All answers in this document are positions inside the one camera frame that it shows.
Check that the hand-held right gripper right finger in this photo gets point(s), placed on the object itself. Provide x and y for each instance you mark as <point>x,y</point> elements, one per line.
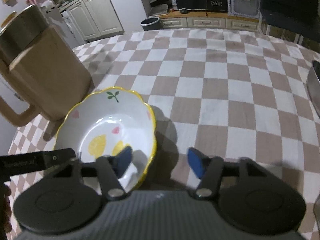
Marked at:
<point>196,163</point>

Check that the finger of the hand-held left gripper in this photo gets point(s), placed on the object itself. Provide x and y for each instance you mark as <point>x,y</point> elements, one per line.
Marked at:
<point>37,162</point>

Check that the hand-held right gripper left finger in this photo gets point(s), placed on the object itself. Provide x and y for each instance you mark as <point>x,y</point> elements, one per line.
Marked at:
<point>123,161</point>

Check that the yellow-rimmed floral bowl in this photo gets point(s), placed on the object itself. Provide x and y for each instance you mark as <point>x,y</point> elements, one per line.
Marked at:
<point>105,120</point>

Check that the square steel container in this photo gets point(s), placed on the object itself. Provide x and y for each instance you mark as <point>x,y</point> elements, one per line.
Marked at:
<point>315,87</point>

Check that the brown checkered tablecloth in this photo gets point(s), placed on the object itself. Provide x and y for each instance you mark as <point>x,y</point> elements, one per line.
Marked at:
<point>225,92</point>

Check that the beige kettle with steel lid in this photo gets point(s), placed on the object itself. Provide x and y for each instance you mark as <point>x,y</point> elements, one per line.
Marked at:
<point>50,67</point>

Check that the grey trash bin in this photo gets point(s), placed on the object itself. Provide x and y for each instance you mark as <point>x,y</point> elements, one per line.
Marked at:
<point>150,23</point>

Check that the low wooden drawer bench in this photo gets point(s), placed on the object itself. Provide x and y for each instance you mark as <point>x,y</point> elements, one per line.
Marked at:
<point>212,23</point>

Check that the white kitchen cabinet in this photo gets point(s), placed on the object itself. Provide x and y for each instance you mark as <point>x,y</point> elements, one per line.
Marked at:
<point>97,12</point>

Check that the dark sofa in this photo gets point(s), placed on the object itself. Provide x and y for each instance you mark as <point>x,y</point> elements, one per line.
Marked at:
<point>287,2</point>

